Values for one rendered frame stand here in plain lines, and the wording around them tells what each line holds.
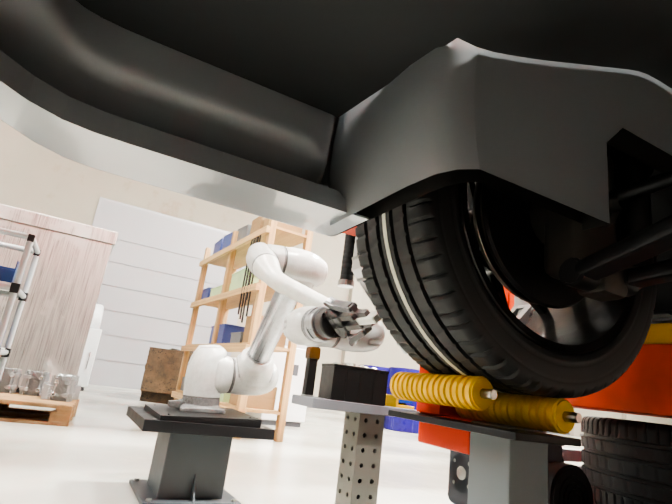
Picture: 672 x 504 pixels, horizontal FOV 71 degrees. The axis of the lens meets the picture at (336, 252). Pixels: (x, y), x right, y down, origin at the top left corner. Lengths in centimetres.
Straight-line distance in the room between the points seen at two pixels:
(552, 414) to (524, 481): 14
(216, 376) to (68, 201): 837
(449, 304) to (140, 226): 954
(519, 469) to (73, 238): 524
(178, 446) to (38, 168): 876
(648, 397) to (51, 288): 522
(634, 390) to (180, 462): 155
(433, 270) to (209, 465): 151
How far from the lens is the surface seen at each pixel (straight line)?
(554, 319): 119
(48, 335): 561
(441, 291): 77
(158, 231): 1017
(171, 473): 206
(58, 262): 568
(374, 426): 170
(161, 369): 690
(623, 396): 137
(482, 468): 99
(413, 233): 79
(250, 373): 210
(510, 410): 97
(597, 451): 158
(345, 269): 125
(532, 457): 98
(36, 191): 1027
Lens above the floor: 49
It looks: 16 degrees up
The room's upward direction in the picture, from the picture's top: 7 degrees clockwise
